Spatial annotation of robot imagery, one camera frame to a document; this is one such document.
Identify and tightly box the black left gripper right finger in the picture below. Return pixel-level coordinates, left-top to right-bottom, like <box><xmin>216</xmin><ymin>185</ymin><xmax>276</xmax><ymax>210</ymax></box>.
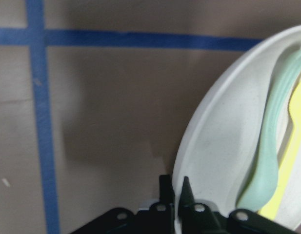
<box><xmin>178</xmin><ymin>176</ymin><xmax>295</xmax><ymax>234</ymax></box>

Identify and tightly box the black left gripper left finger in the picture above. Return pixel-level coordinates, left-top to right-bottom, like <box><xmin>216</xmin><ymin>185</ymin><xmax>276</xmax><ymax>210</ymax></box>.
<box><xmin>72</xmin><ymin>175</ymin><xmax>175</xmax><ymax>234</ymax></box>

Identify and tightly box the white round plate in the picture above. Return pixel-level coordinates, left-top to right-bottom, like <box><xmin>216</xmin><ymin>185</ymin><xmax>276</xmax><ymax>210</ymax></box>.
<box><xmin>171</xmin><ymin>23</ymin><xmax>301</xmax><ymax>232</ymax></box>

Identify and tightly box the yellow plastic fork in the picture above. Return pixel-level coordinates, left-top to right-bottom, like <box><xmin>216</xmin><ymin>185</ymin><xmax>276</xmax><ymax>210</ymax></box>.
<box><xmin>259</xmin><ymin>78</ymin><xmax>301</xmax><ymax>220</ymax></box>

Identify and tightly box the teal plastic spoon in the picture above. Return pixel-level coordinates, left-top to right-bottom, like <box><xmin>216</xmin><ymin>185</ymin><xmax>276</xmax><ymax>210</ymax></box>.
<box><xmin>236</xmin><ymin>49</ymin><xmax>301</xmax><ymax>212</ymax></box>

